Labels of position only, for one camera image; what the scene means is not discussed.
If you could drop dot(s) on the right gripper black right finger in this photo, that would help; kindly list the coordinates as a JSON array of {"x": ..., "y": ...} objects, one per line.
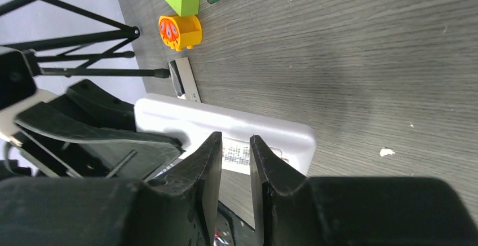
[{"x": 274, "y": 186}]

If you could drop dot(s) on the yellow orange toy block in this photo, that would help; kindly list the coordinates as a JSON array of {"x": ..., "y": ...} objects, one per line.
[{"x": 180, "y": 32}]

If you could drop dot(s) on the black music stand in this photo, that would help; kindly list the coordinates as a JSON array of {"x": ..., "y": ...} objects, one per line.
[{"x": 56, "y": 57}]

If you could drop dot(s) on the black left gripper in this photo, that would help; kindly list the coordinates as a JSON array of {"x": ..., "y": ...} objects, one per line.
[{"x": 86, "y": 132}]

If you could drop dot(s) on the white remote control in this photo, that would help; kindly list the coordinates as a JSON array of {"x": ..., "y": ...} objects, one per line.
[
  {"x": 192, "y": 122},
  {"x": 183, "y": 80}
]

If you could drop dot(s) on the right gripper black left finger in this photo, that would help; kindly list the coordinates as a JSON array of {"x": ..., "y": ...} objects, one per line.
[{"x": 181, "y": 207}]

